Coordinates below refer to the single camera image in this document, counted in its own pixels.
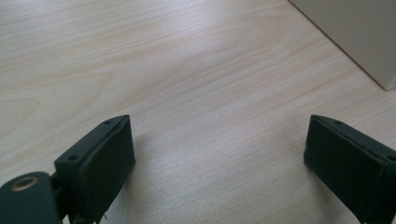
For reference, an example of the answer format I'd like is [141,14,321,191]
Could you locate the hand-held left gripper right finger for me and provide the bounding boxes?
[303,114,396,224]

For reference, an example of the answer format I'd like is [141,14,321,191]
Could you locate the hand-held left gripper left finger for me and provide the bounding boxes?
[53,114,136,224]

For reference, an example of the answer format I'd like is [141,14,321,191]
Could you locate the beige box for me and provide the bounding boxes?
[288,0,396,91]

